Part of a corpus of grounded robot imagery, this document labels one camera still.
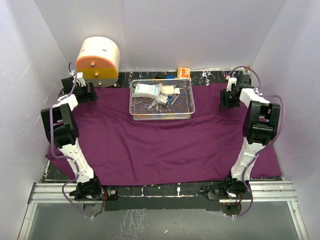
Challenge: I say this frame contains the round white drawer box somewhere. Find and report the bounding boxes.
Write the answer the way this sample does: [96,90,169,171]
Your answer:
[75,36,121,87]

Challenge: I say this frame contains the small blue white packet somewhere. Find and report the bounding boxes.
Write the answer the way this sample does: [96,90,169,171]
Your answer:
[155,94,172,106]

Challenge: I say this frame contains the wire mesh metal tray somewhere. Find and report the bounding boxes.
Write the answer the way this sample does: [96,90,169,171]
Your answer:
[129,78,195,121]

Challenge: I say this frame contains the beige bandage roll packet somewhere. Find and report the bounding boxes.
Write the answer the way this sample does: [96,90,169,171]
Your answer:
[160,85,176,96]

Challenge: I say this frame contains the metal surgical scissors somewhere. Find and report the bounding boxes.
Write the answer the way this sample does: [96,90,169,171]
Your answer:
[136,100,157,111]

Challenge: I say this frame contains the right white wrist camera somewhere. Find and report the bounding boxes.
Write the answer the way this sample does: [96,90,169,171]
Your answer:
[225,76,237,92]

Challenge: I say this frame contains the blue black stapler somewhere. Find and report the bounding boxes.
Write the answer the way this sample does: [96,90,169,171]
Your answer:
[155,73,175,79]

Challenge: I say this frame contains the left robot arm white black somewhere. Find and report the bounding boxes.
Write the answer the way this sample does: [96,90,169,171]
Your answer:
[40,72,104,200]

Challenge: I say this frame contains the metal forceps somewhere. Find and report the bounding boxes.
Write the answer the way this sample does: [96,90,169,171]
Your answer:
[151,109,173,114]

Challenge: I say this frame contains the white gauze packet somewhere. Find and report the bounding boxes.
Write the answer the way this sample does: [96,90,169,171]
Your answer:
[132,83,162,99]

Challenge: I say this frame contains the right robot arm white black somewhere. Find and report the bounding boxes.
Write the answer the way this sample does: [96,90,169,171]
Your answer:
[220,72,281,199]

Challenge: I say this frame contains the orange small box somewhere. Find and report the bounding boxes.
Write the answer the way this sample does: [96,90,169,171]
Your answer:
[176,67,191,79]

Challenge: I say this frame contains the purple cloth wrap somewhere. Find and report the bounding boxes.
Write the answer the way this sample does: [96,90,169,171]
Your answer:
[44,83,284,187]

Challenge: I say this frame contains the black base frame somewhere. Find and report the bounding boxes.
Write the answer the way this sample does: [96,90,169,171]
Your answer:
[69,182,253,212]

